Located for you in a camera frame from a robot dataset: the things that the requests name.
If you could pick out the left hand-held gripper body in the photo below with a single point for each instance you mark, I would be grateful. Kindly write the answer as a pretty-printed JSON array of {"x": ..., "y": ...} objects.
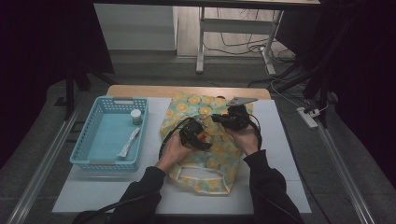
[{"x": 191, "y": 130}]

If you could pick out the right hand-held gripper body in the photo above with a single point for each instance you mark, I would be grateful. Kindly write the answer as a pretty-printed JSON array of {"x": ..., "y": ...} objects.
[{"x": 236, "y": 116}]

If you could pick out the lemon print fabric bag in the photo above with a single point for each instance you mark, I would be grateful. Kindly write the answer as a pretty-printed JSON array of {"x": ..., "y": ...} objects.
[{"x": 214, "y": 161}]

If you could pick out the green and white bottle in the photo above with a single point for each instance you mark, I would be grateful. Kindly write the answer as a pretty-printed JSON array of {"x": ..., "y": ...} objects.
[{"x": 136, "y": 115}]

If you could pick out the light blue plastic basket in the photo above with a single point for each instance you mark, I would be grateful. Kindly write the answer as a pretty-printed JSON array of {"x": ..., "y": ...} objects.
[{"x": 106, "y": 133}]

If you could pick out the person's right hand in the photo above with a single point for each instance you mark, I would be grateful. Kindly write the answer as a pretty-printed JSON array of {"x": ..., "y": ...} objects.
[{"x": 247, "y": 140}]

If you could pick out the person's left hand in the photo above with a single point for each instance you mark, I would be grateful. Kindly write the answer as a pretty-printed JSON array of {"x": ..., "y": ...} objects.
[{"x": 174, "y": 152}]

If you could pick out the white table mat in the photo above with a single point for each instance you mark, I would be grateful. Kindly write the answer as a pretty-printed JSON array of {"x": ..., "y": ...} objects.
[{"x": 274, "y": 149}]

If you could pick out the wooden table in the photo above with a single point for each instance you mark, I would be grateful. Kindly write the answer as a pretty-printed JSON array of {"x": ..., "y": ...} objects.
[{"x": 140, "y": 90}]

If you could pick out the white power strip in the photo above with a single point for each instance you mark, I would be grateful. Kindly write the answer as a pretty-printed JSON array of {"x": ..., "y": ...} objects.
[{"x": 307, "y": 117}]

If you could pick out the black stand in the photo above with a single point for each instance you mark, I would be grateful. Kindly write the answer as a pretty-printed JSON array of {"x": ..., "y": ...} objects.
[
  {"x": 317, "y": 71},
  {"x": 70, "y": 93}
]

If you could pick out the white metal desk frame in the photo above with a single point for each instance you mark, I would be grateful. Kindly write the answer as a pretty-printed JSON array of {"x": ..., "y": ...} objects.
[{"x": 236, "y": 25}]

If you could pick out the metal floor rail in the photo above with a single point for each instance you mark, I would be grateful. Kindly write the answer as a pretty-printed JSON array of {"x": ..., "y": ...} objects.
[
  {"x": 345, "y": 174},
  {"x": 43, "y": 168}
]

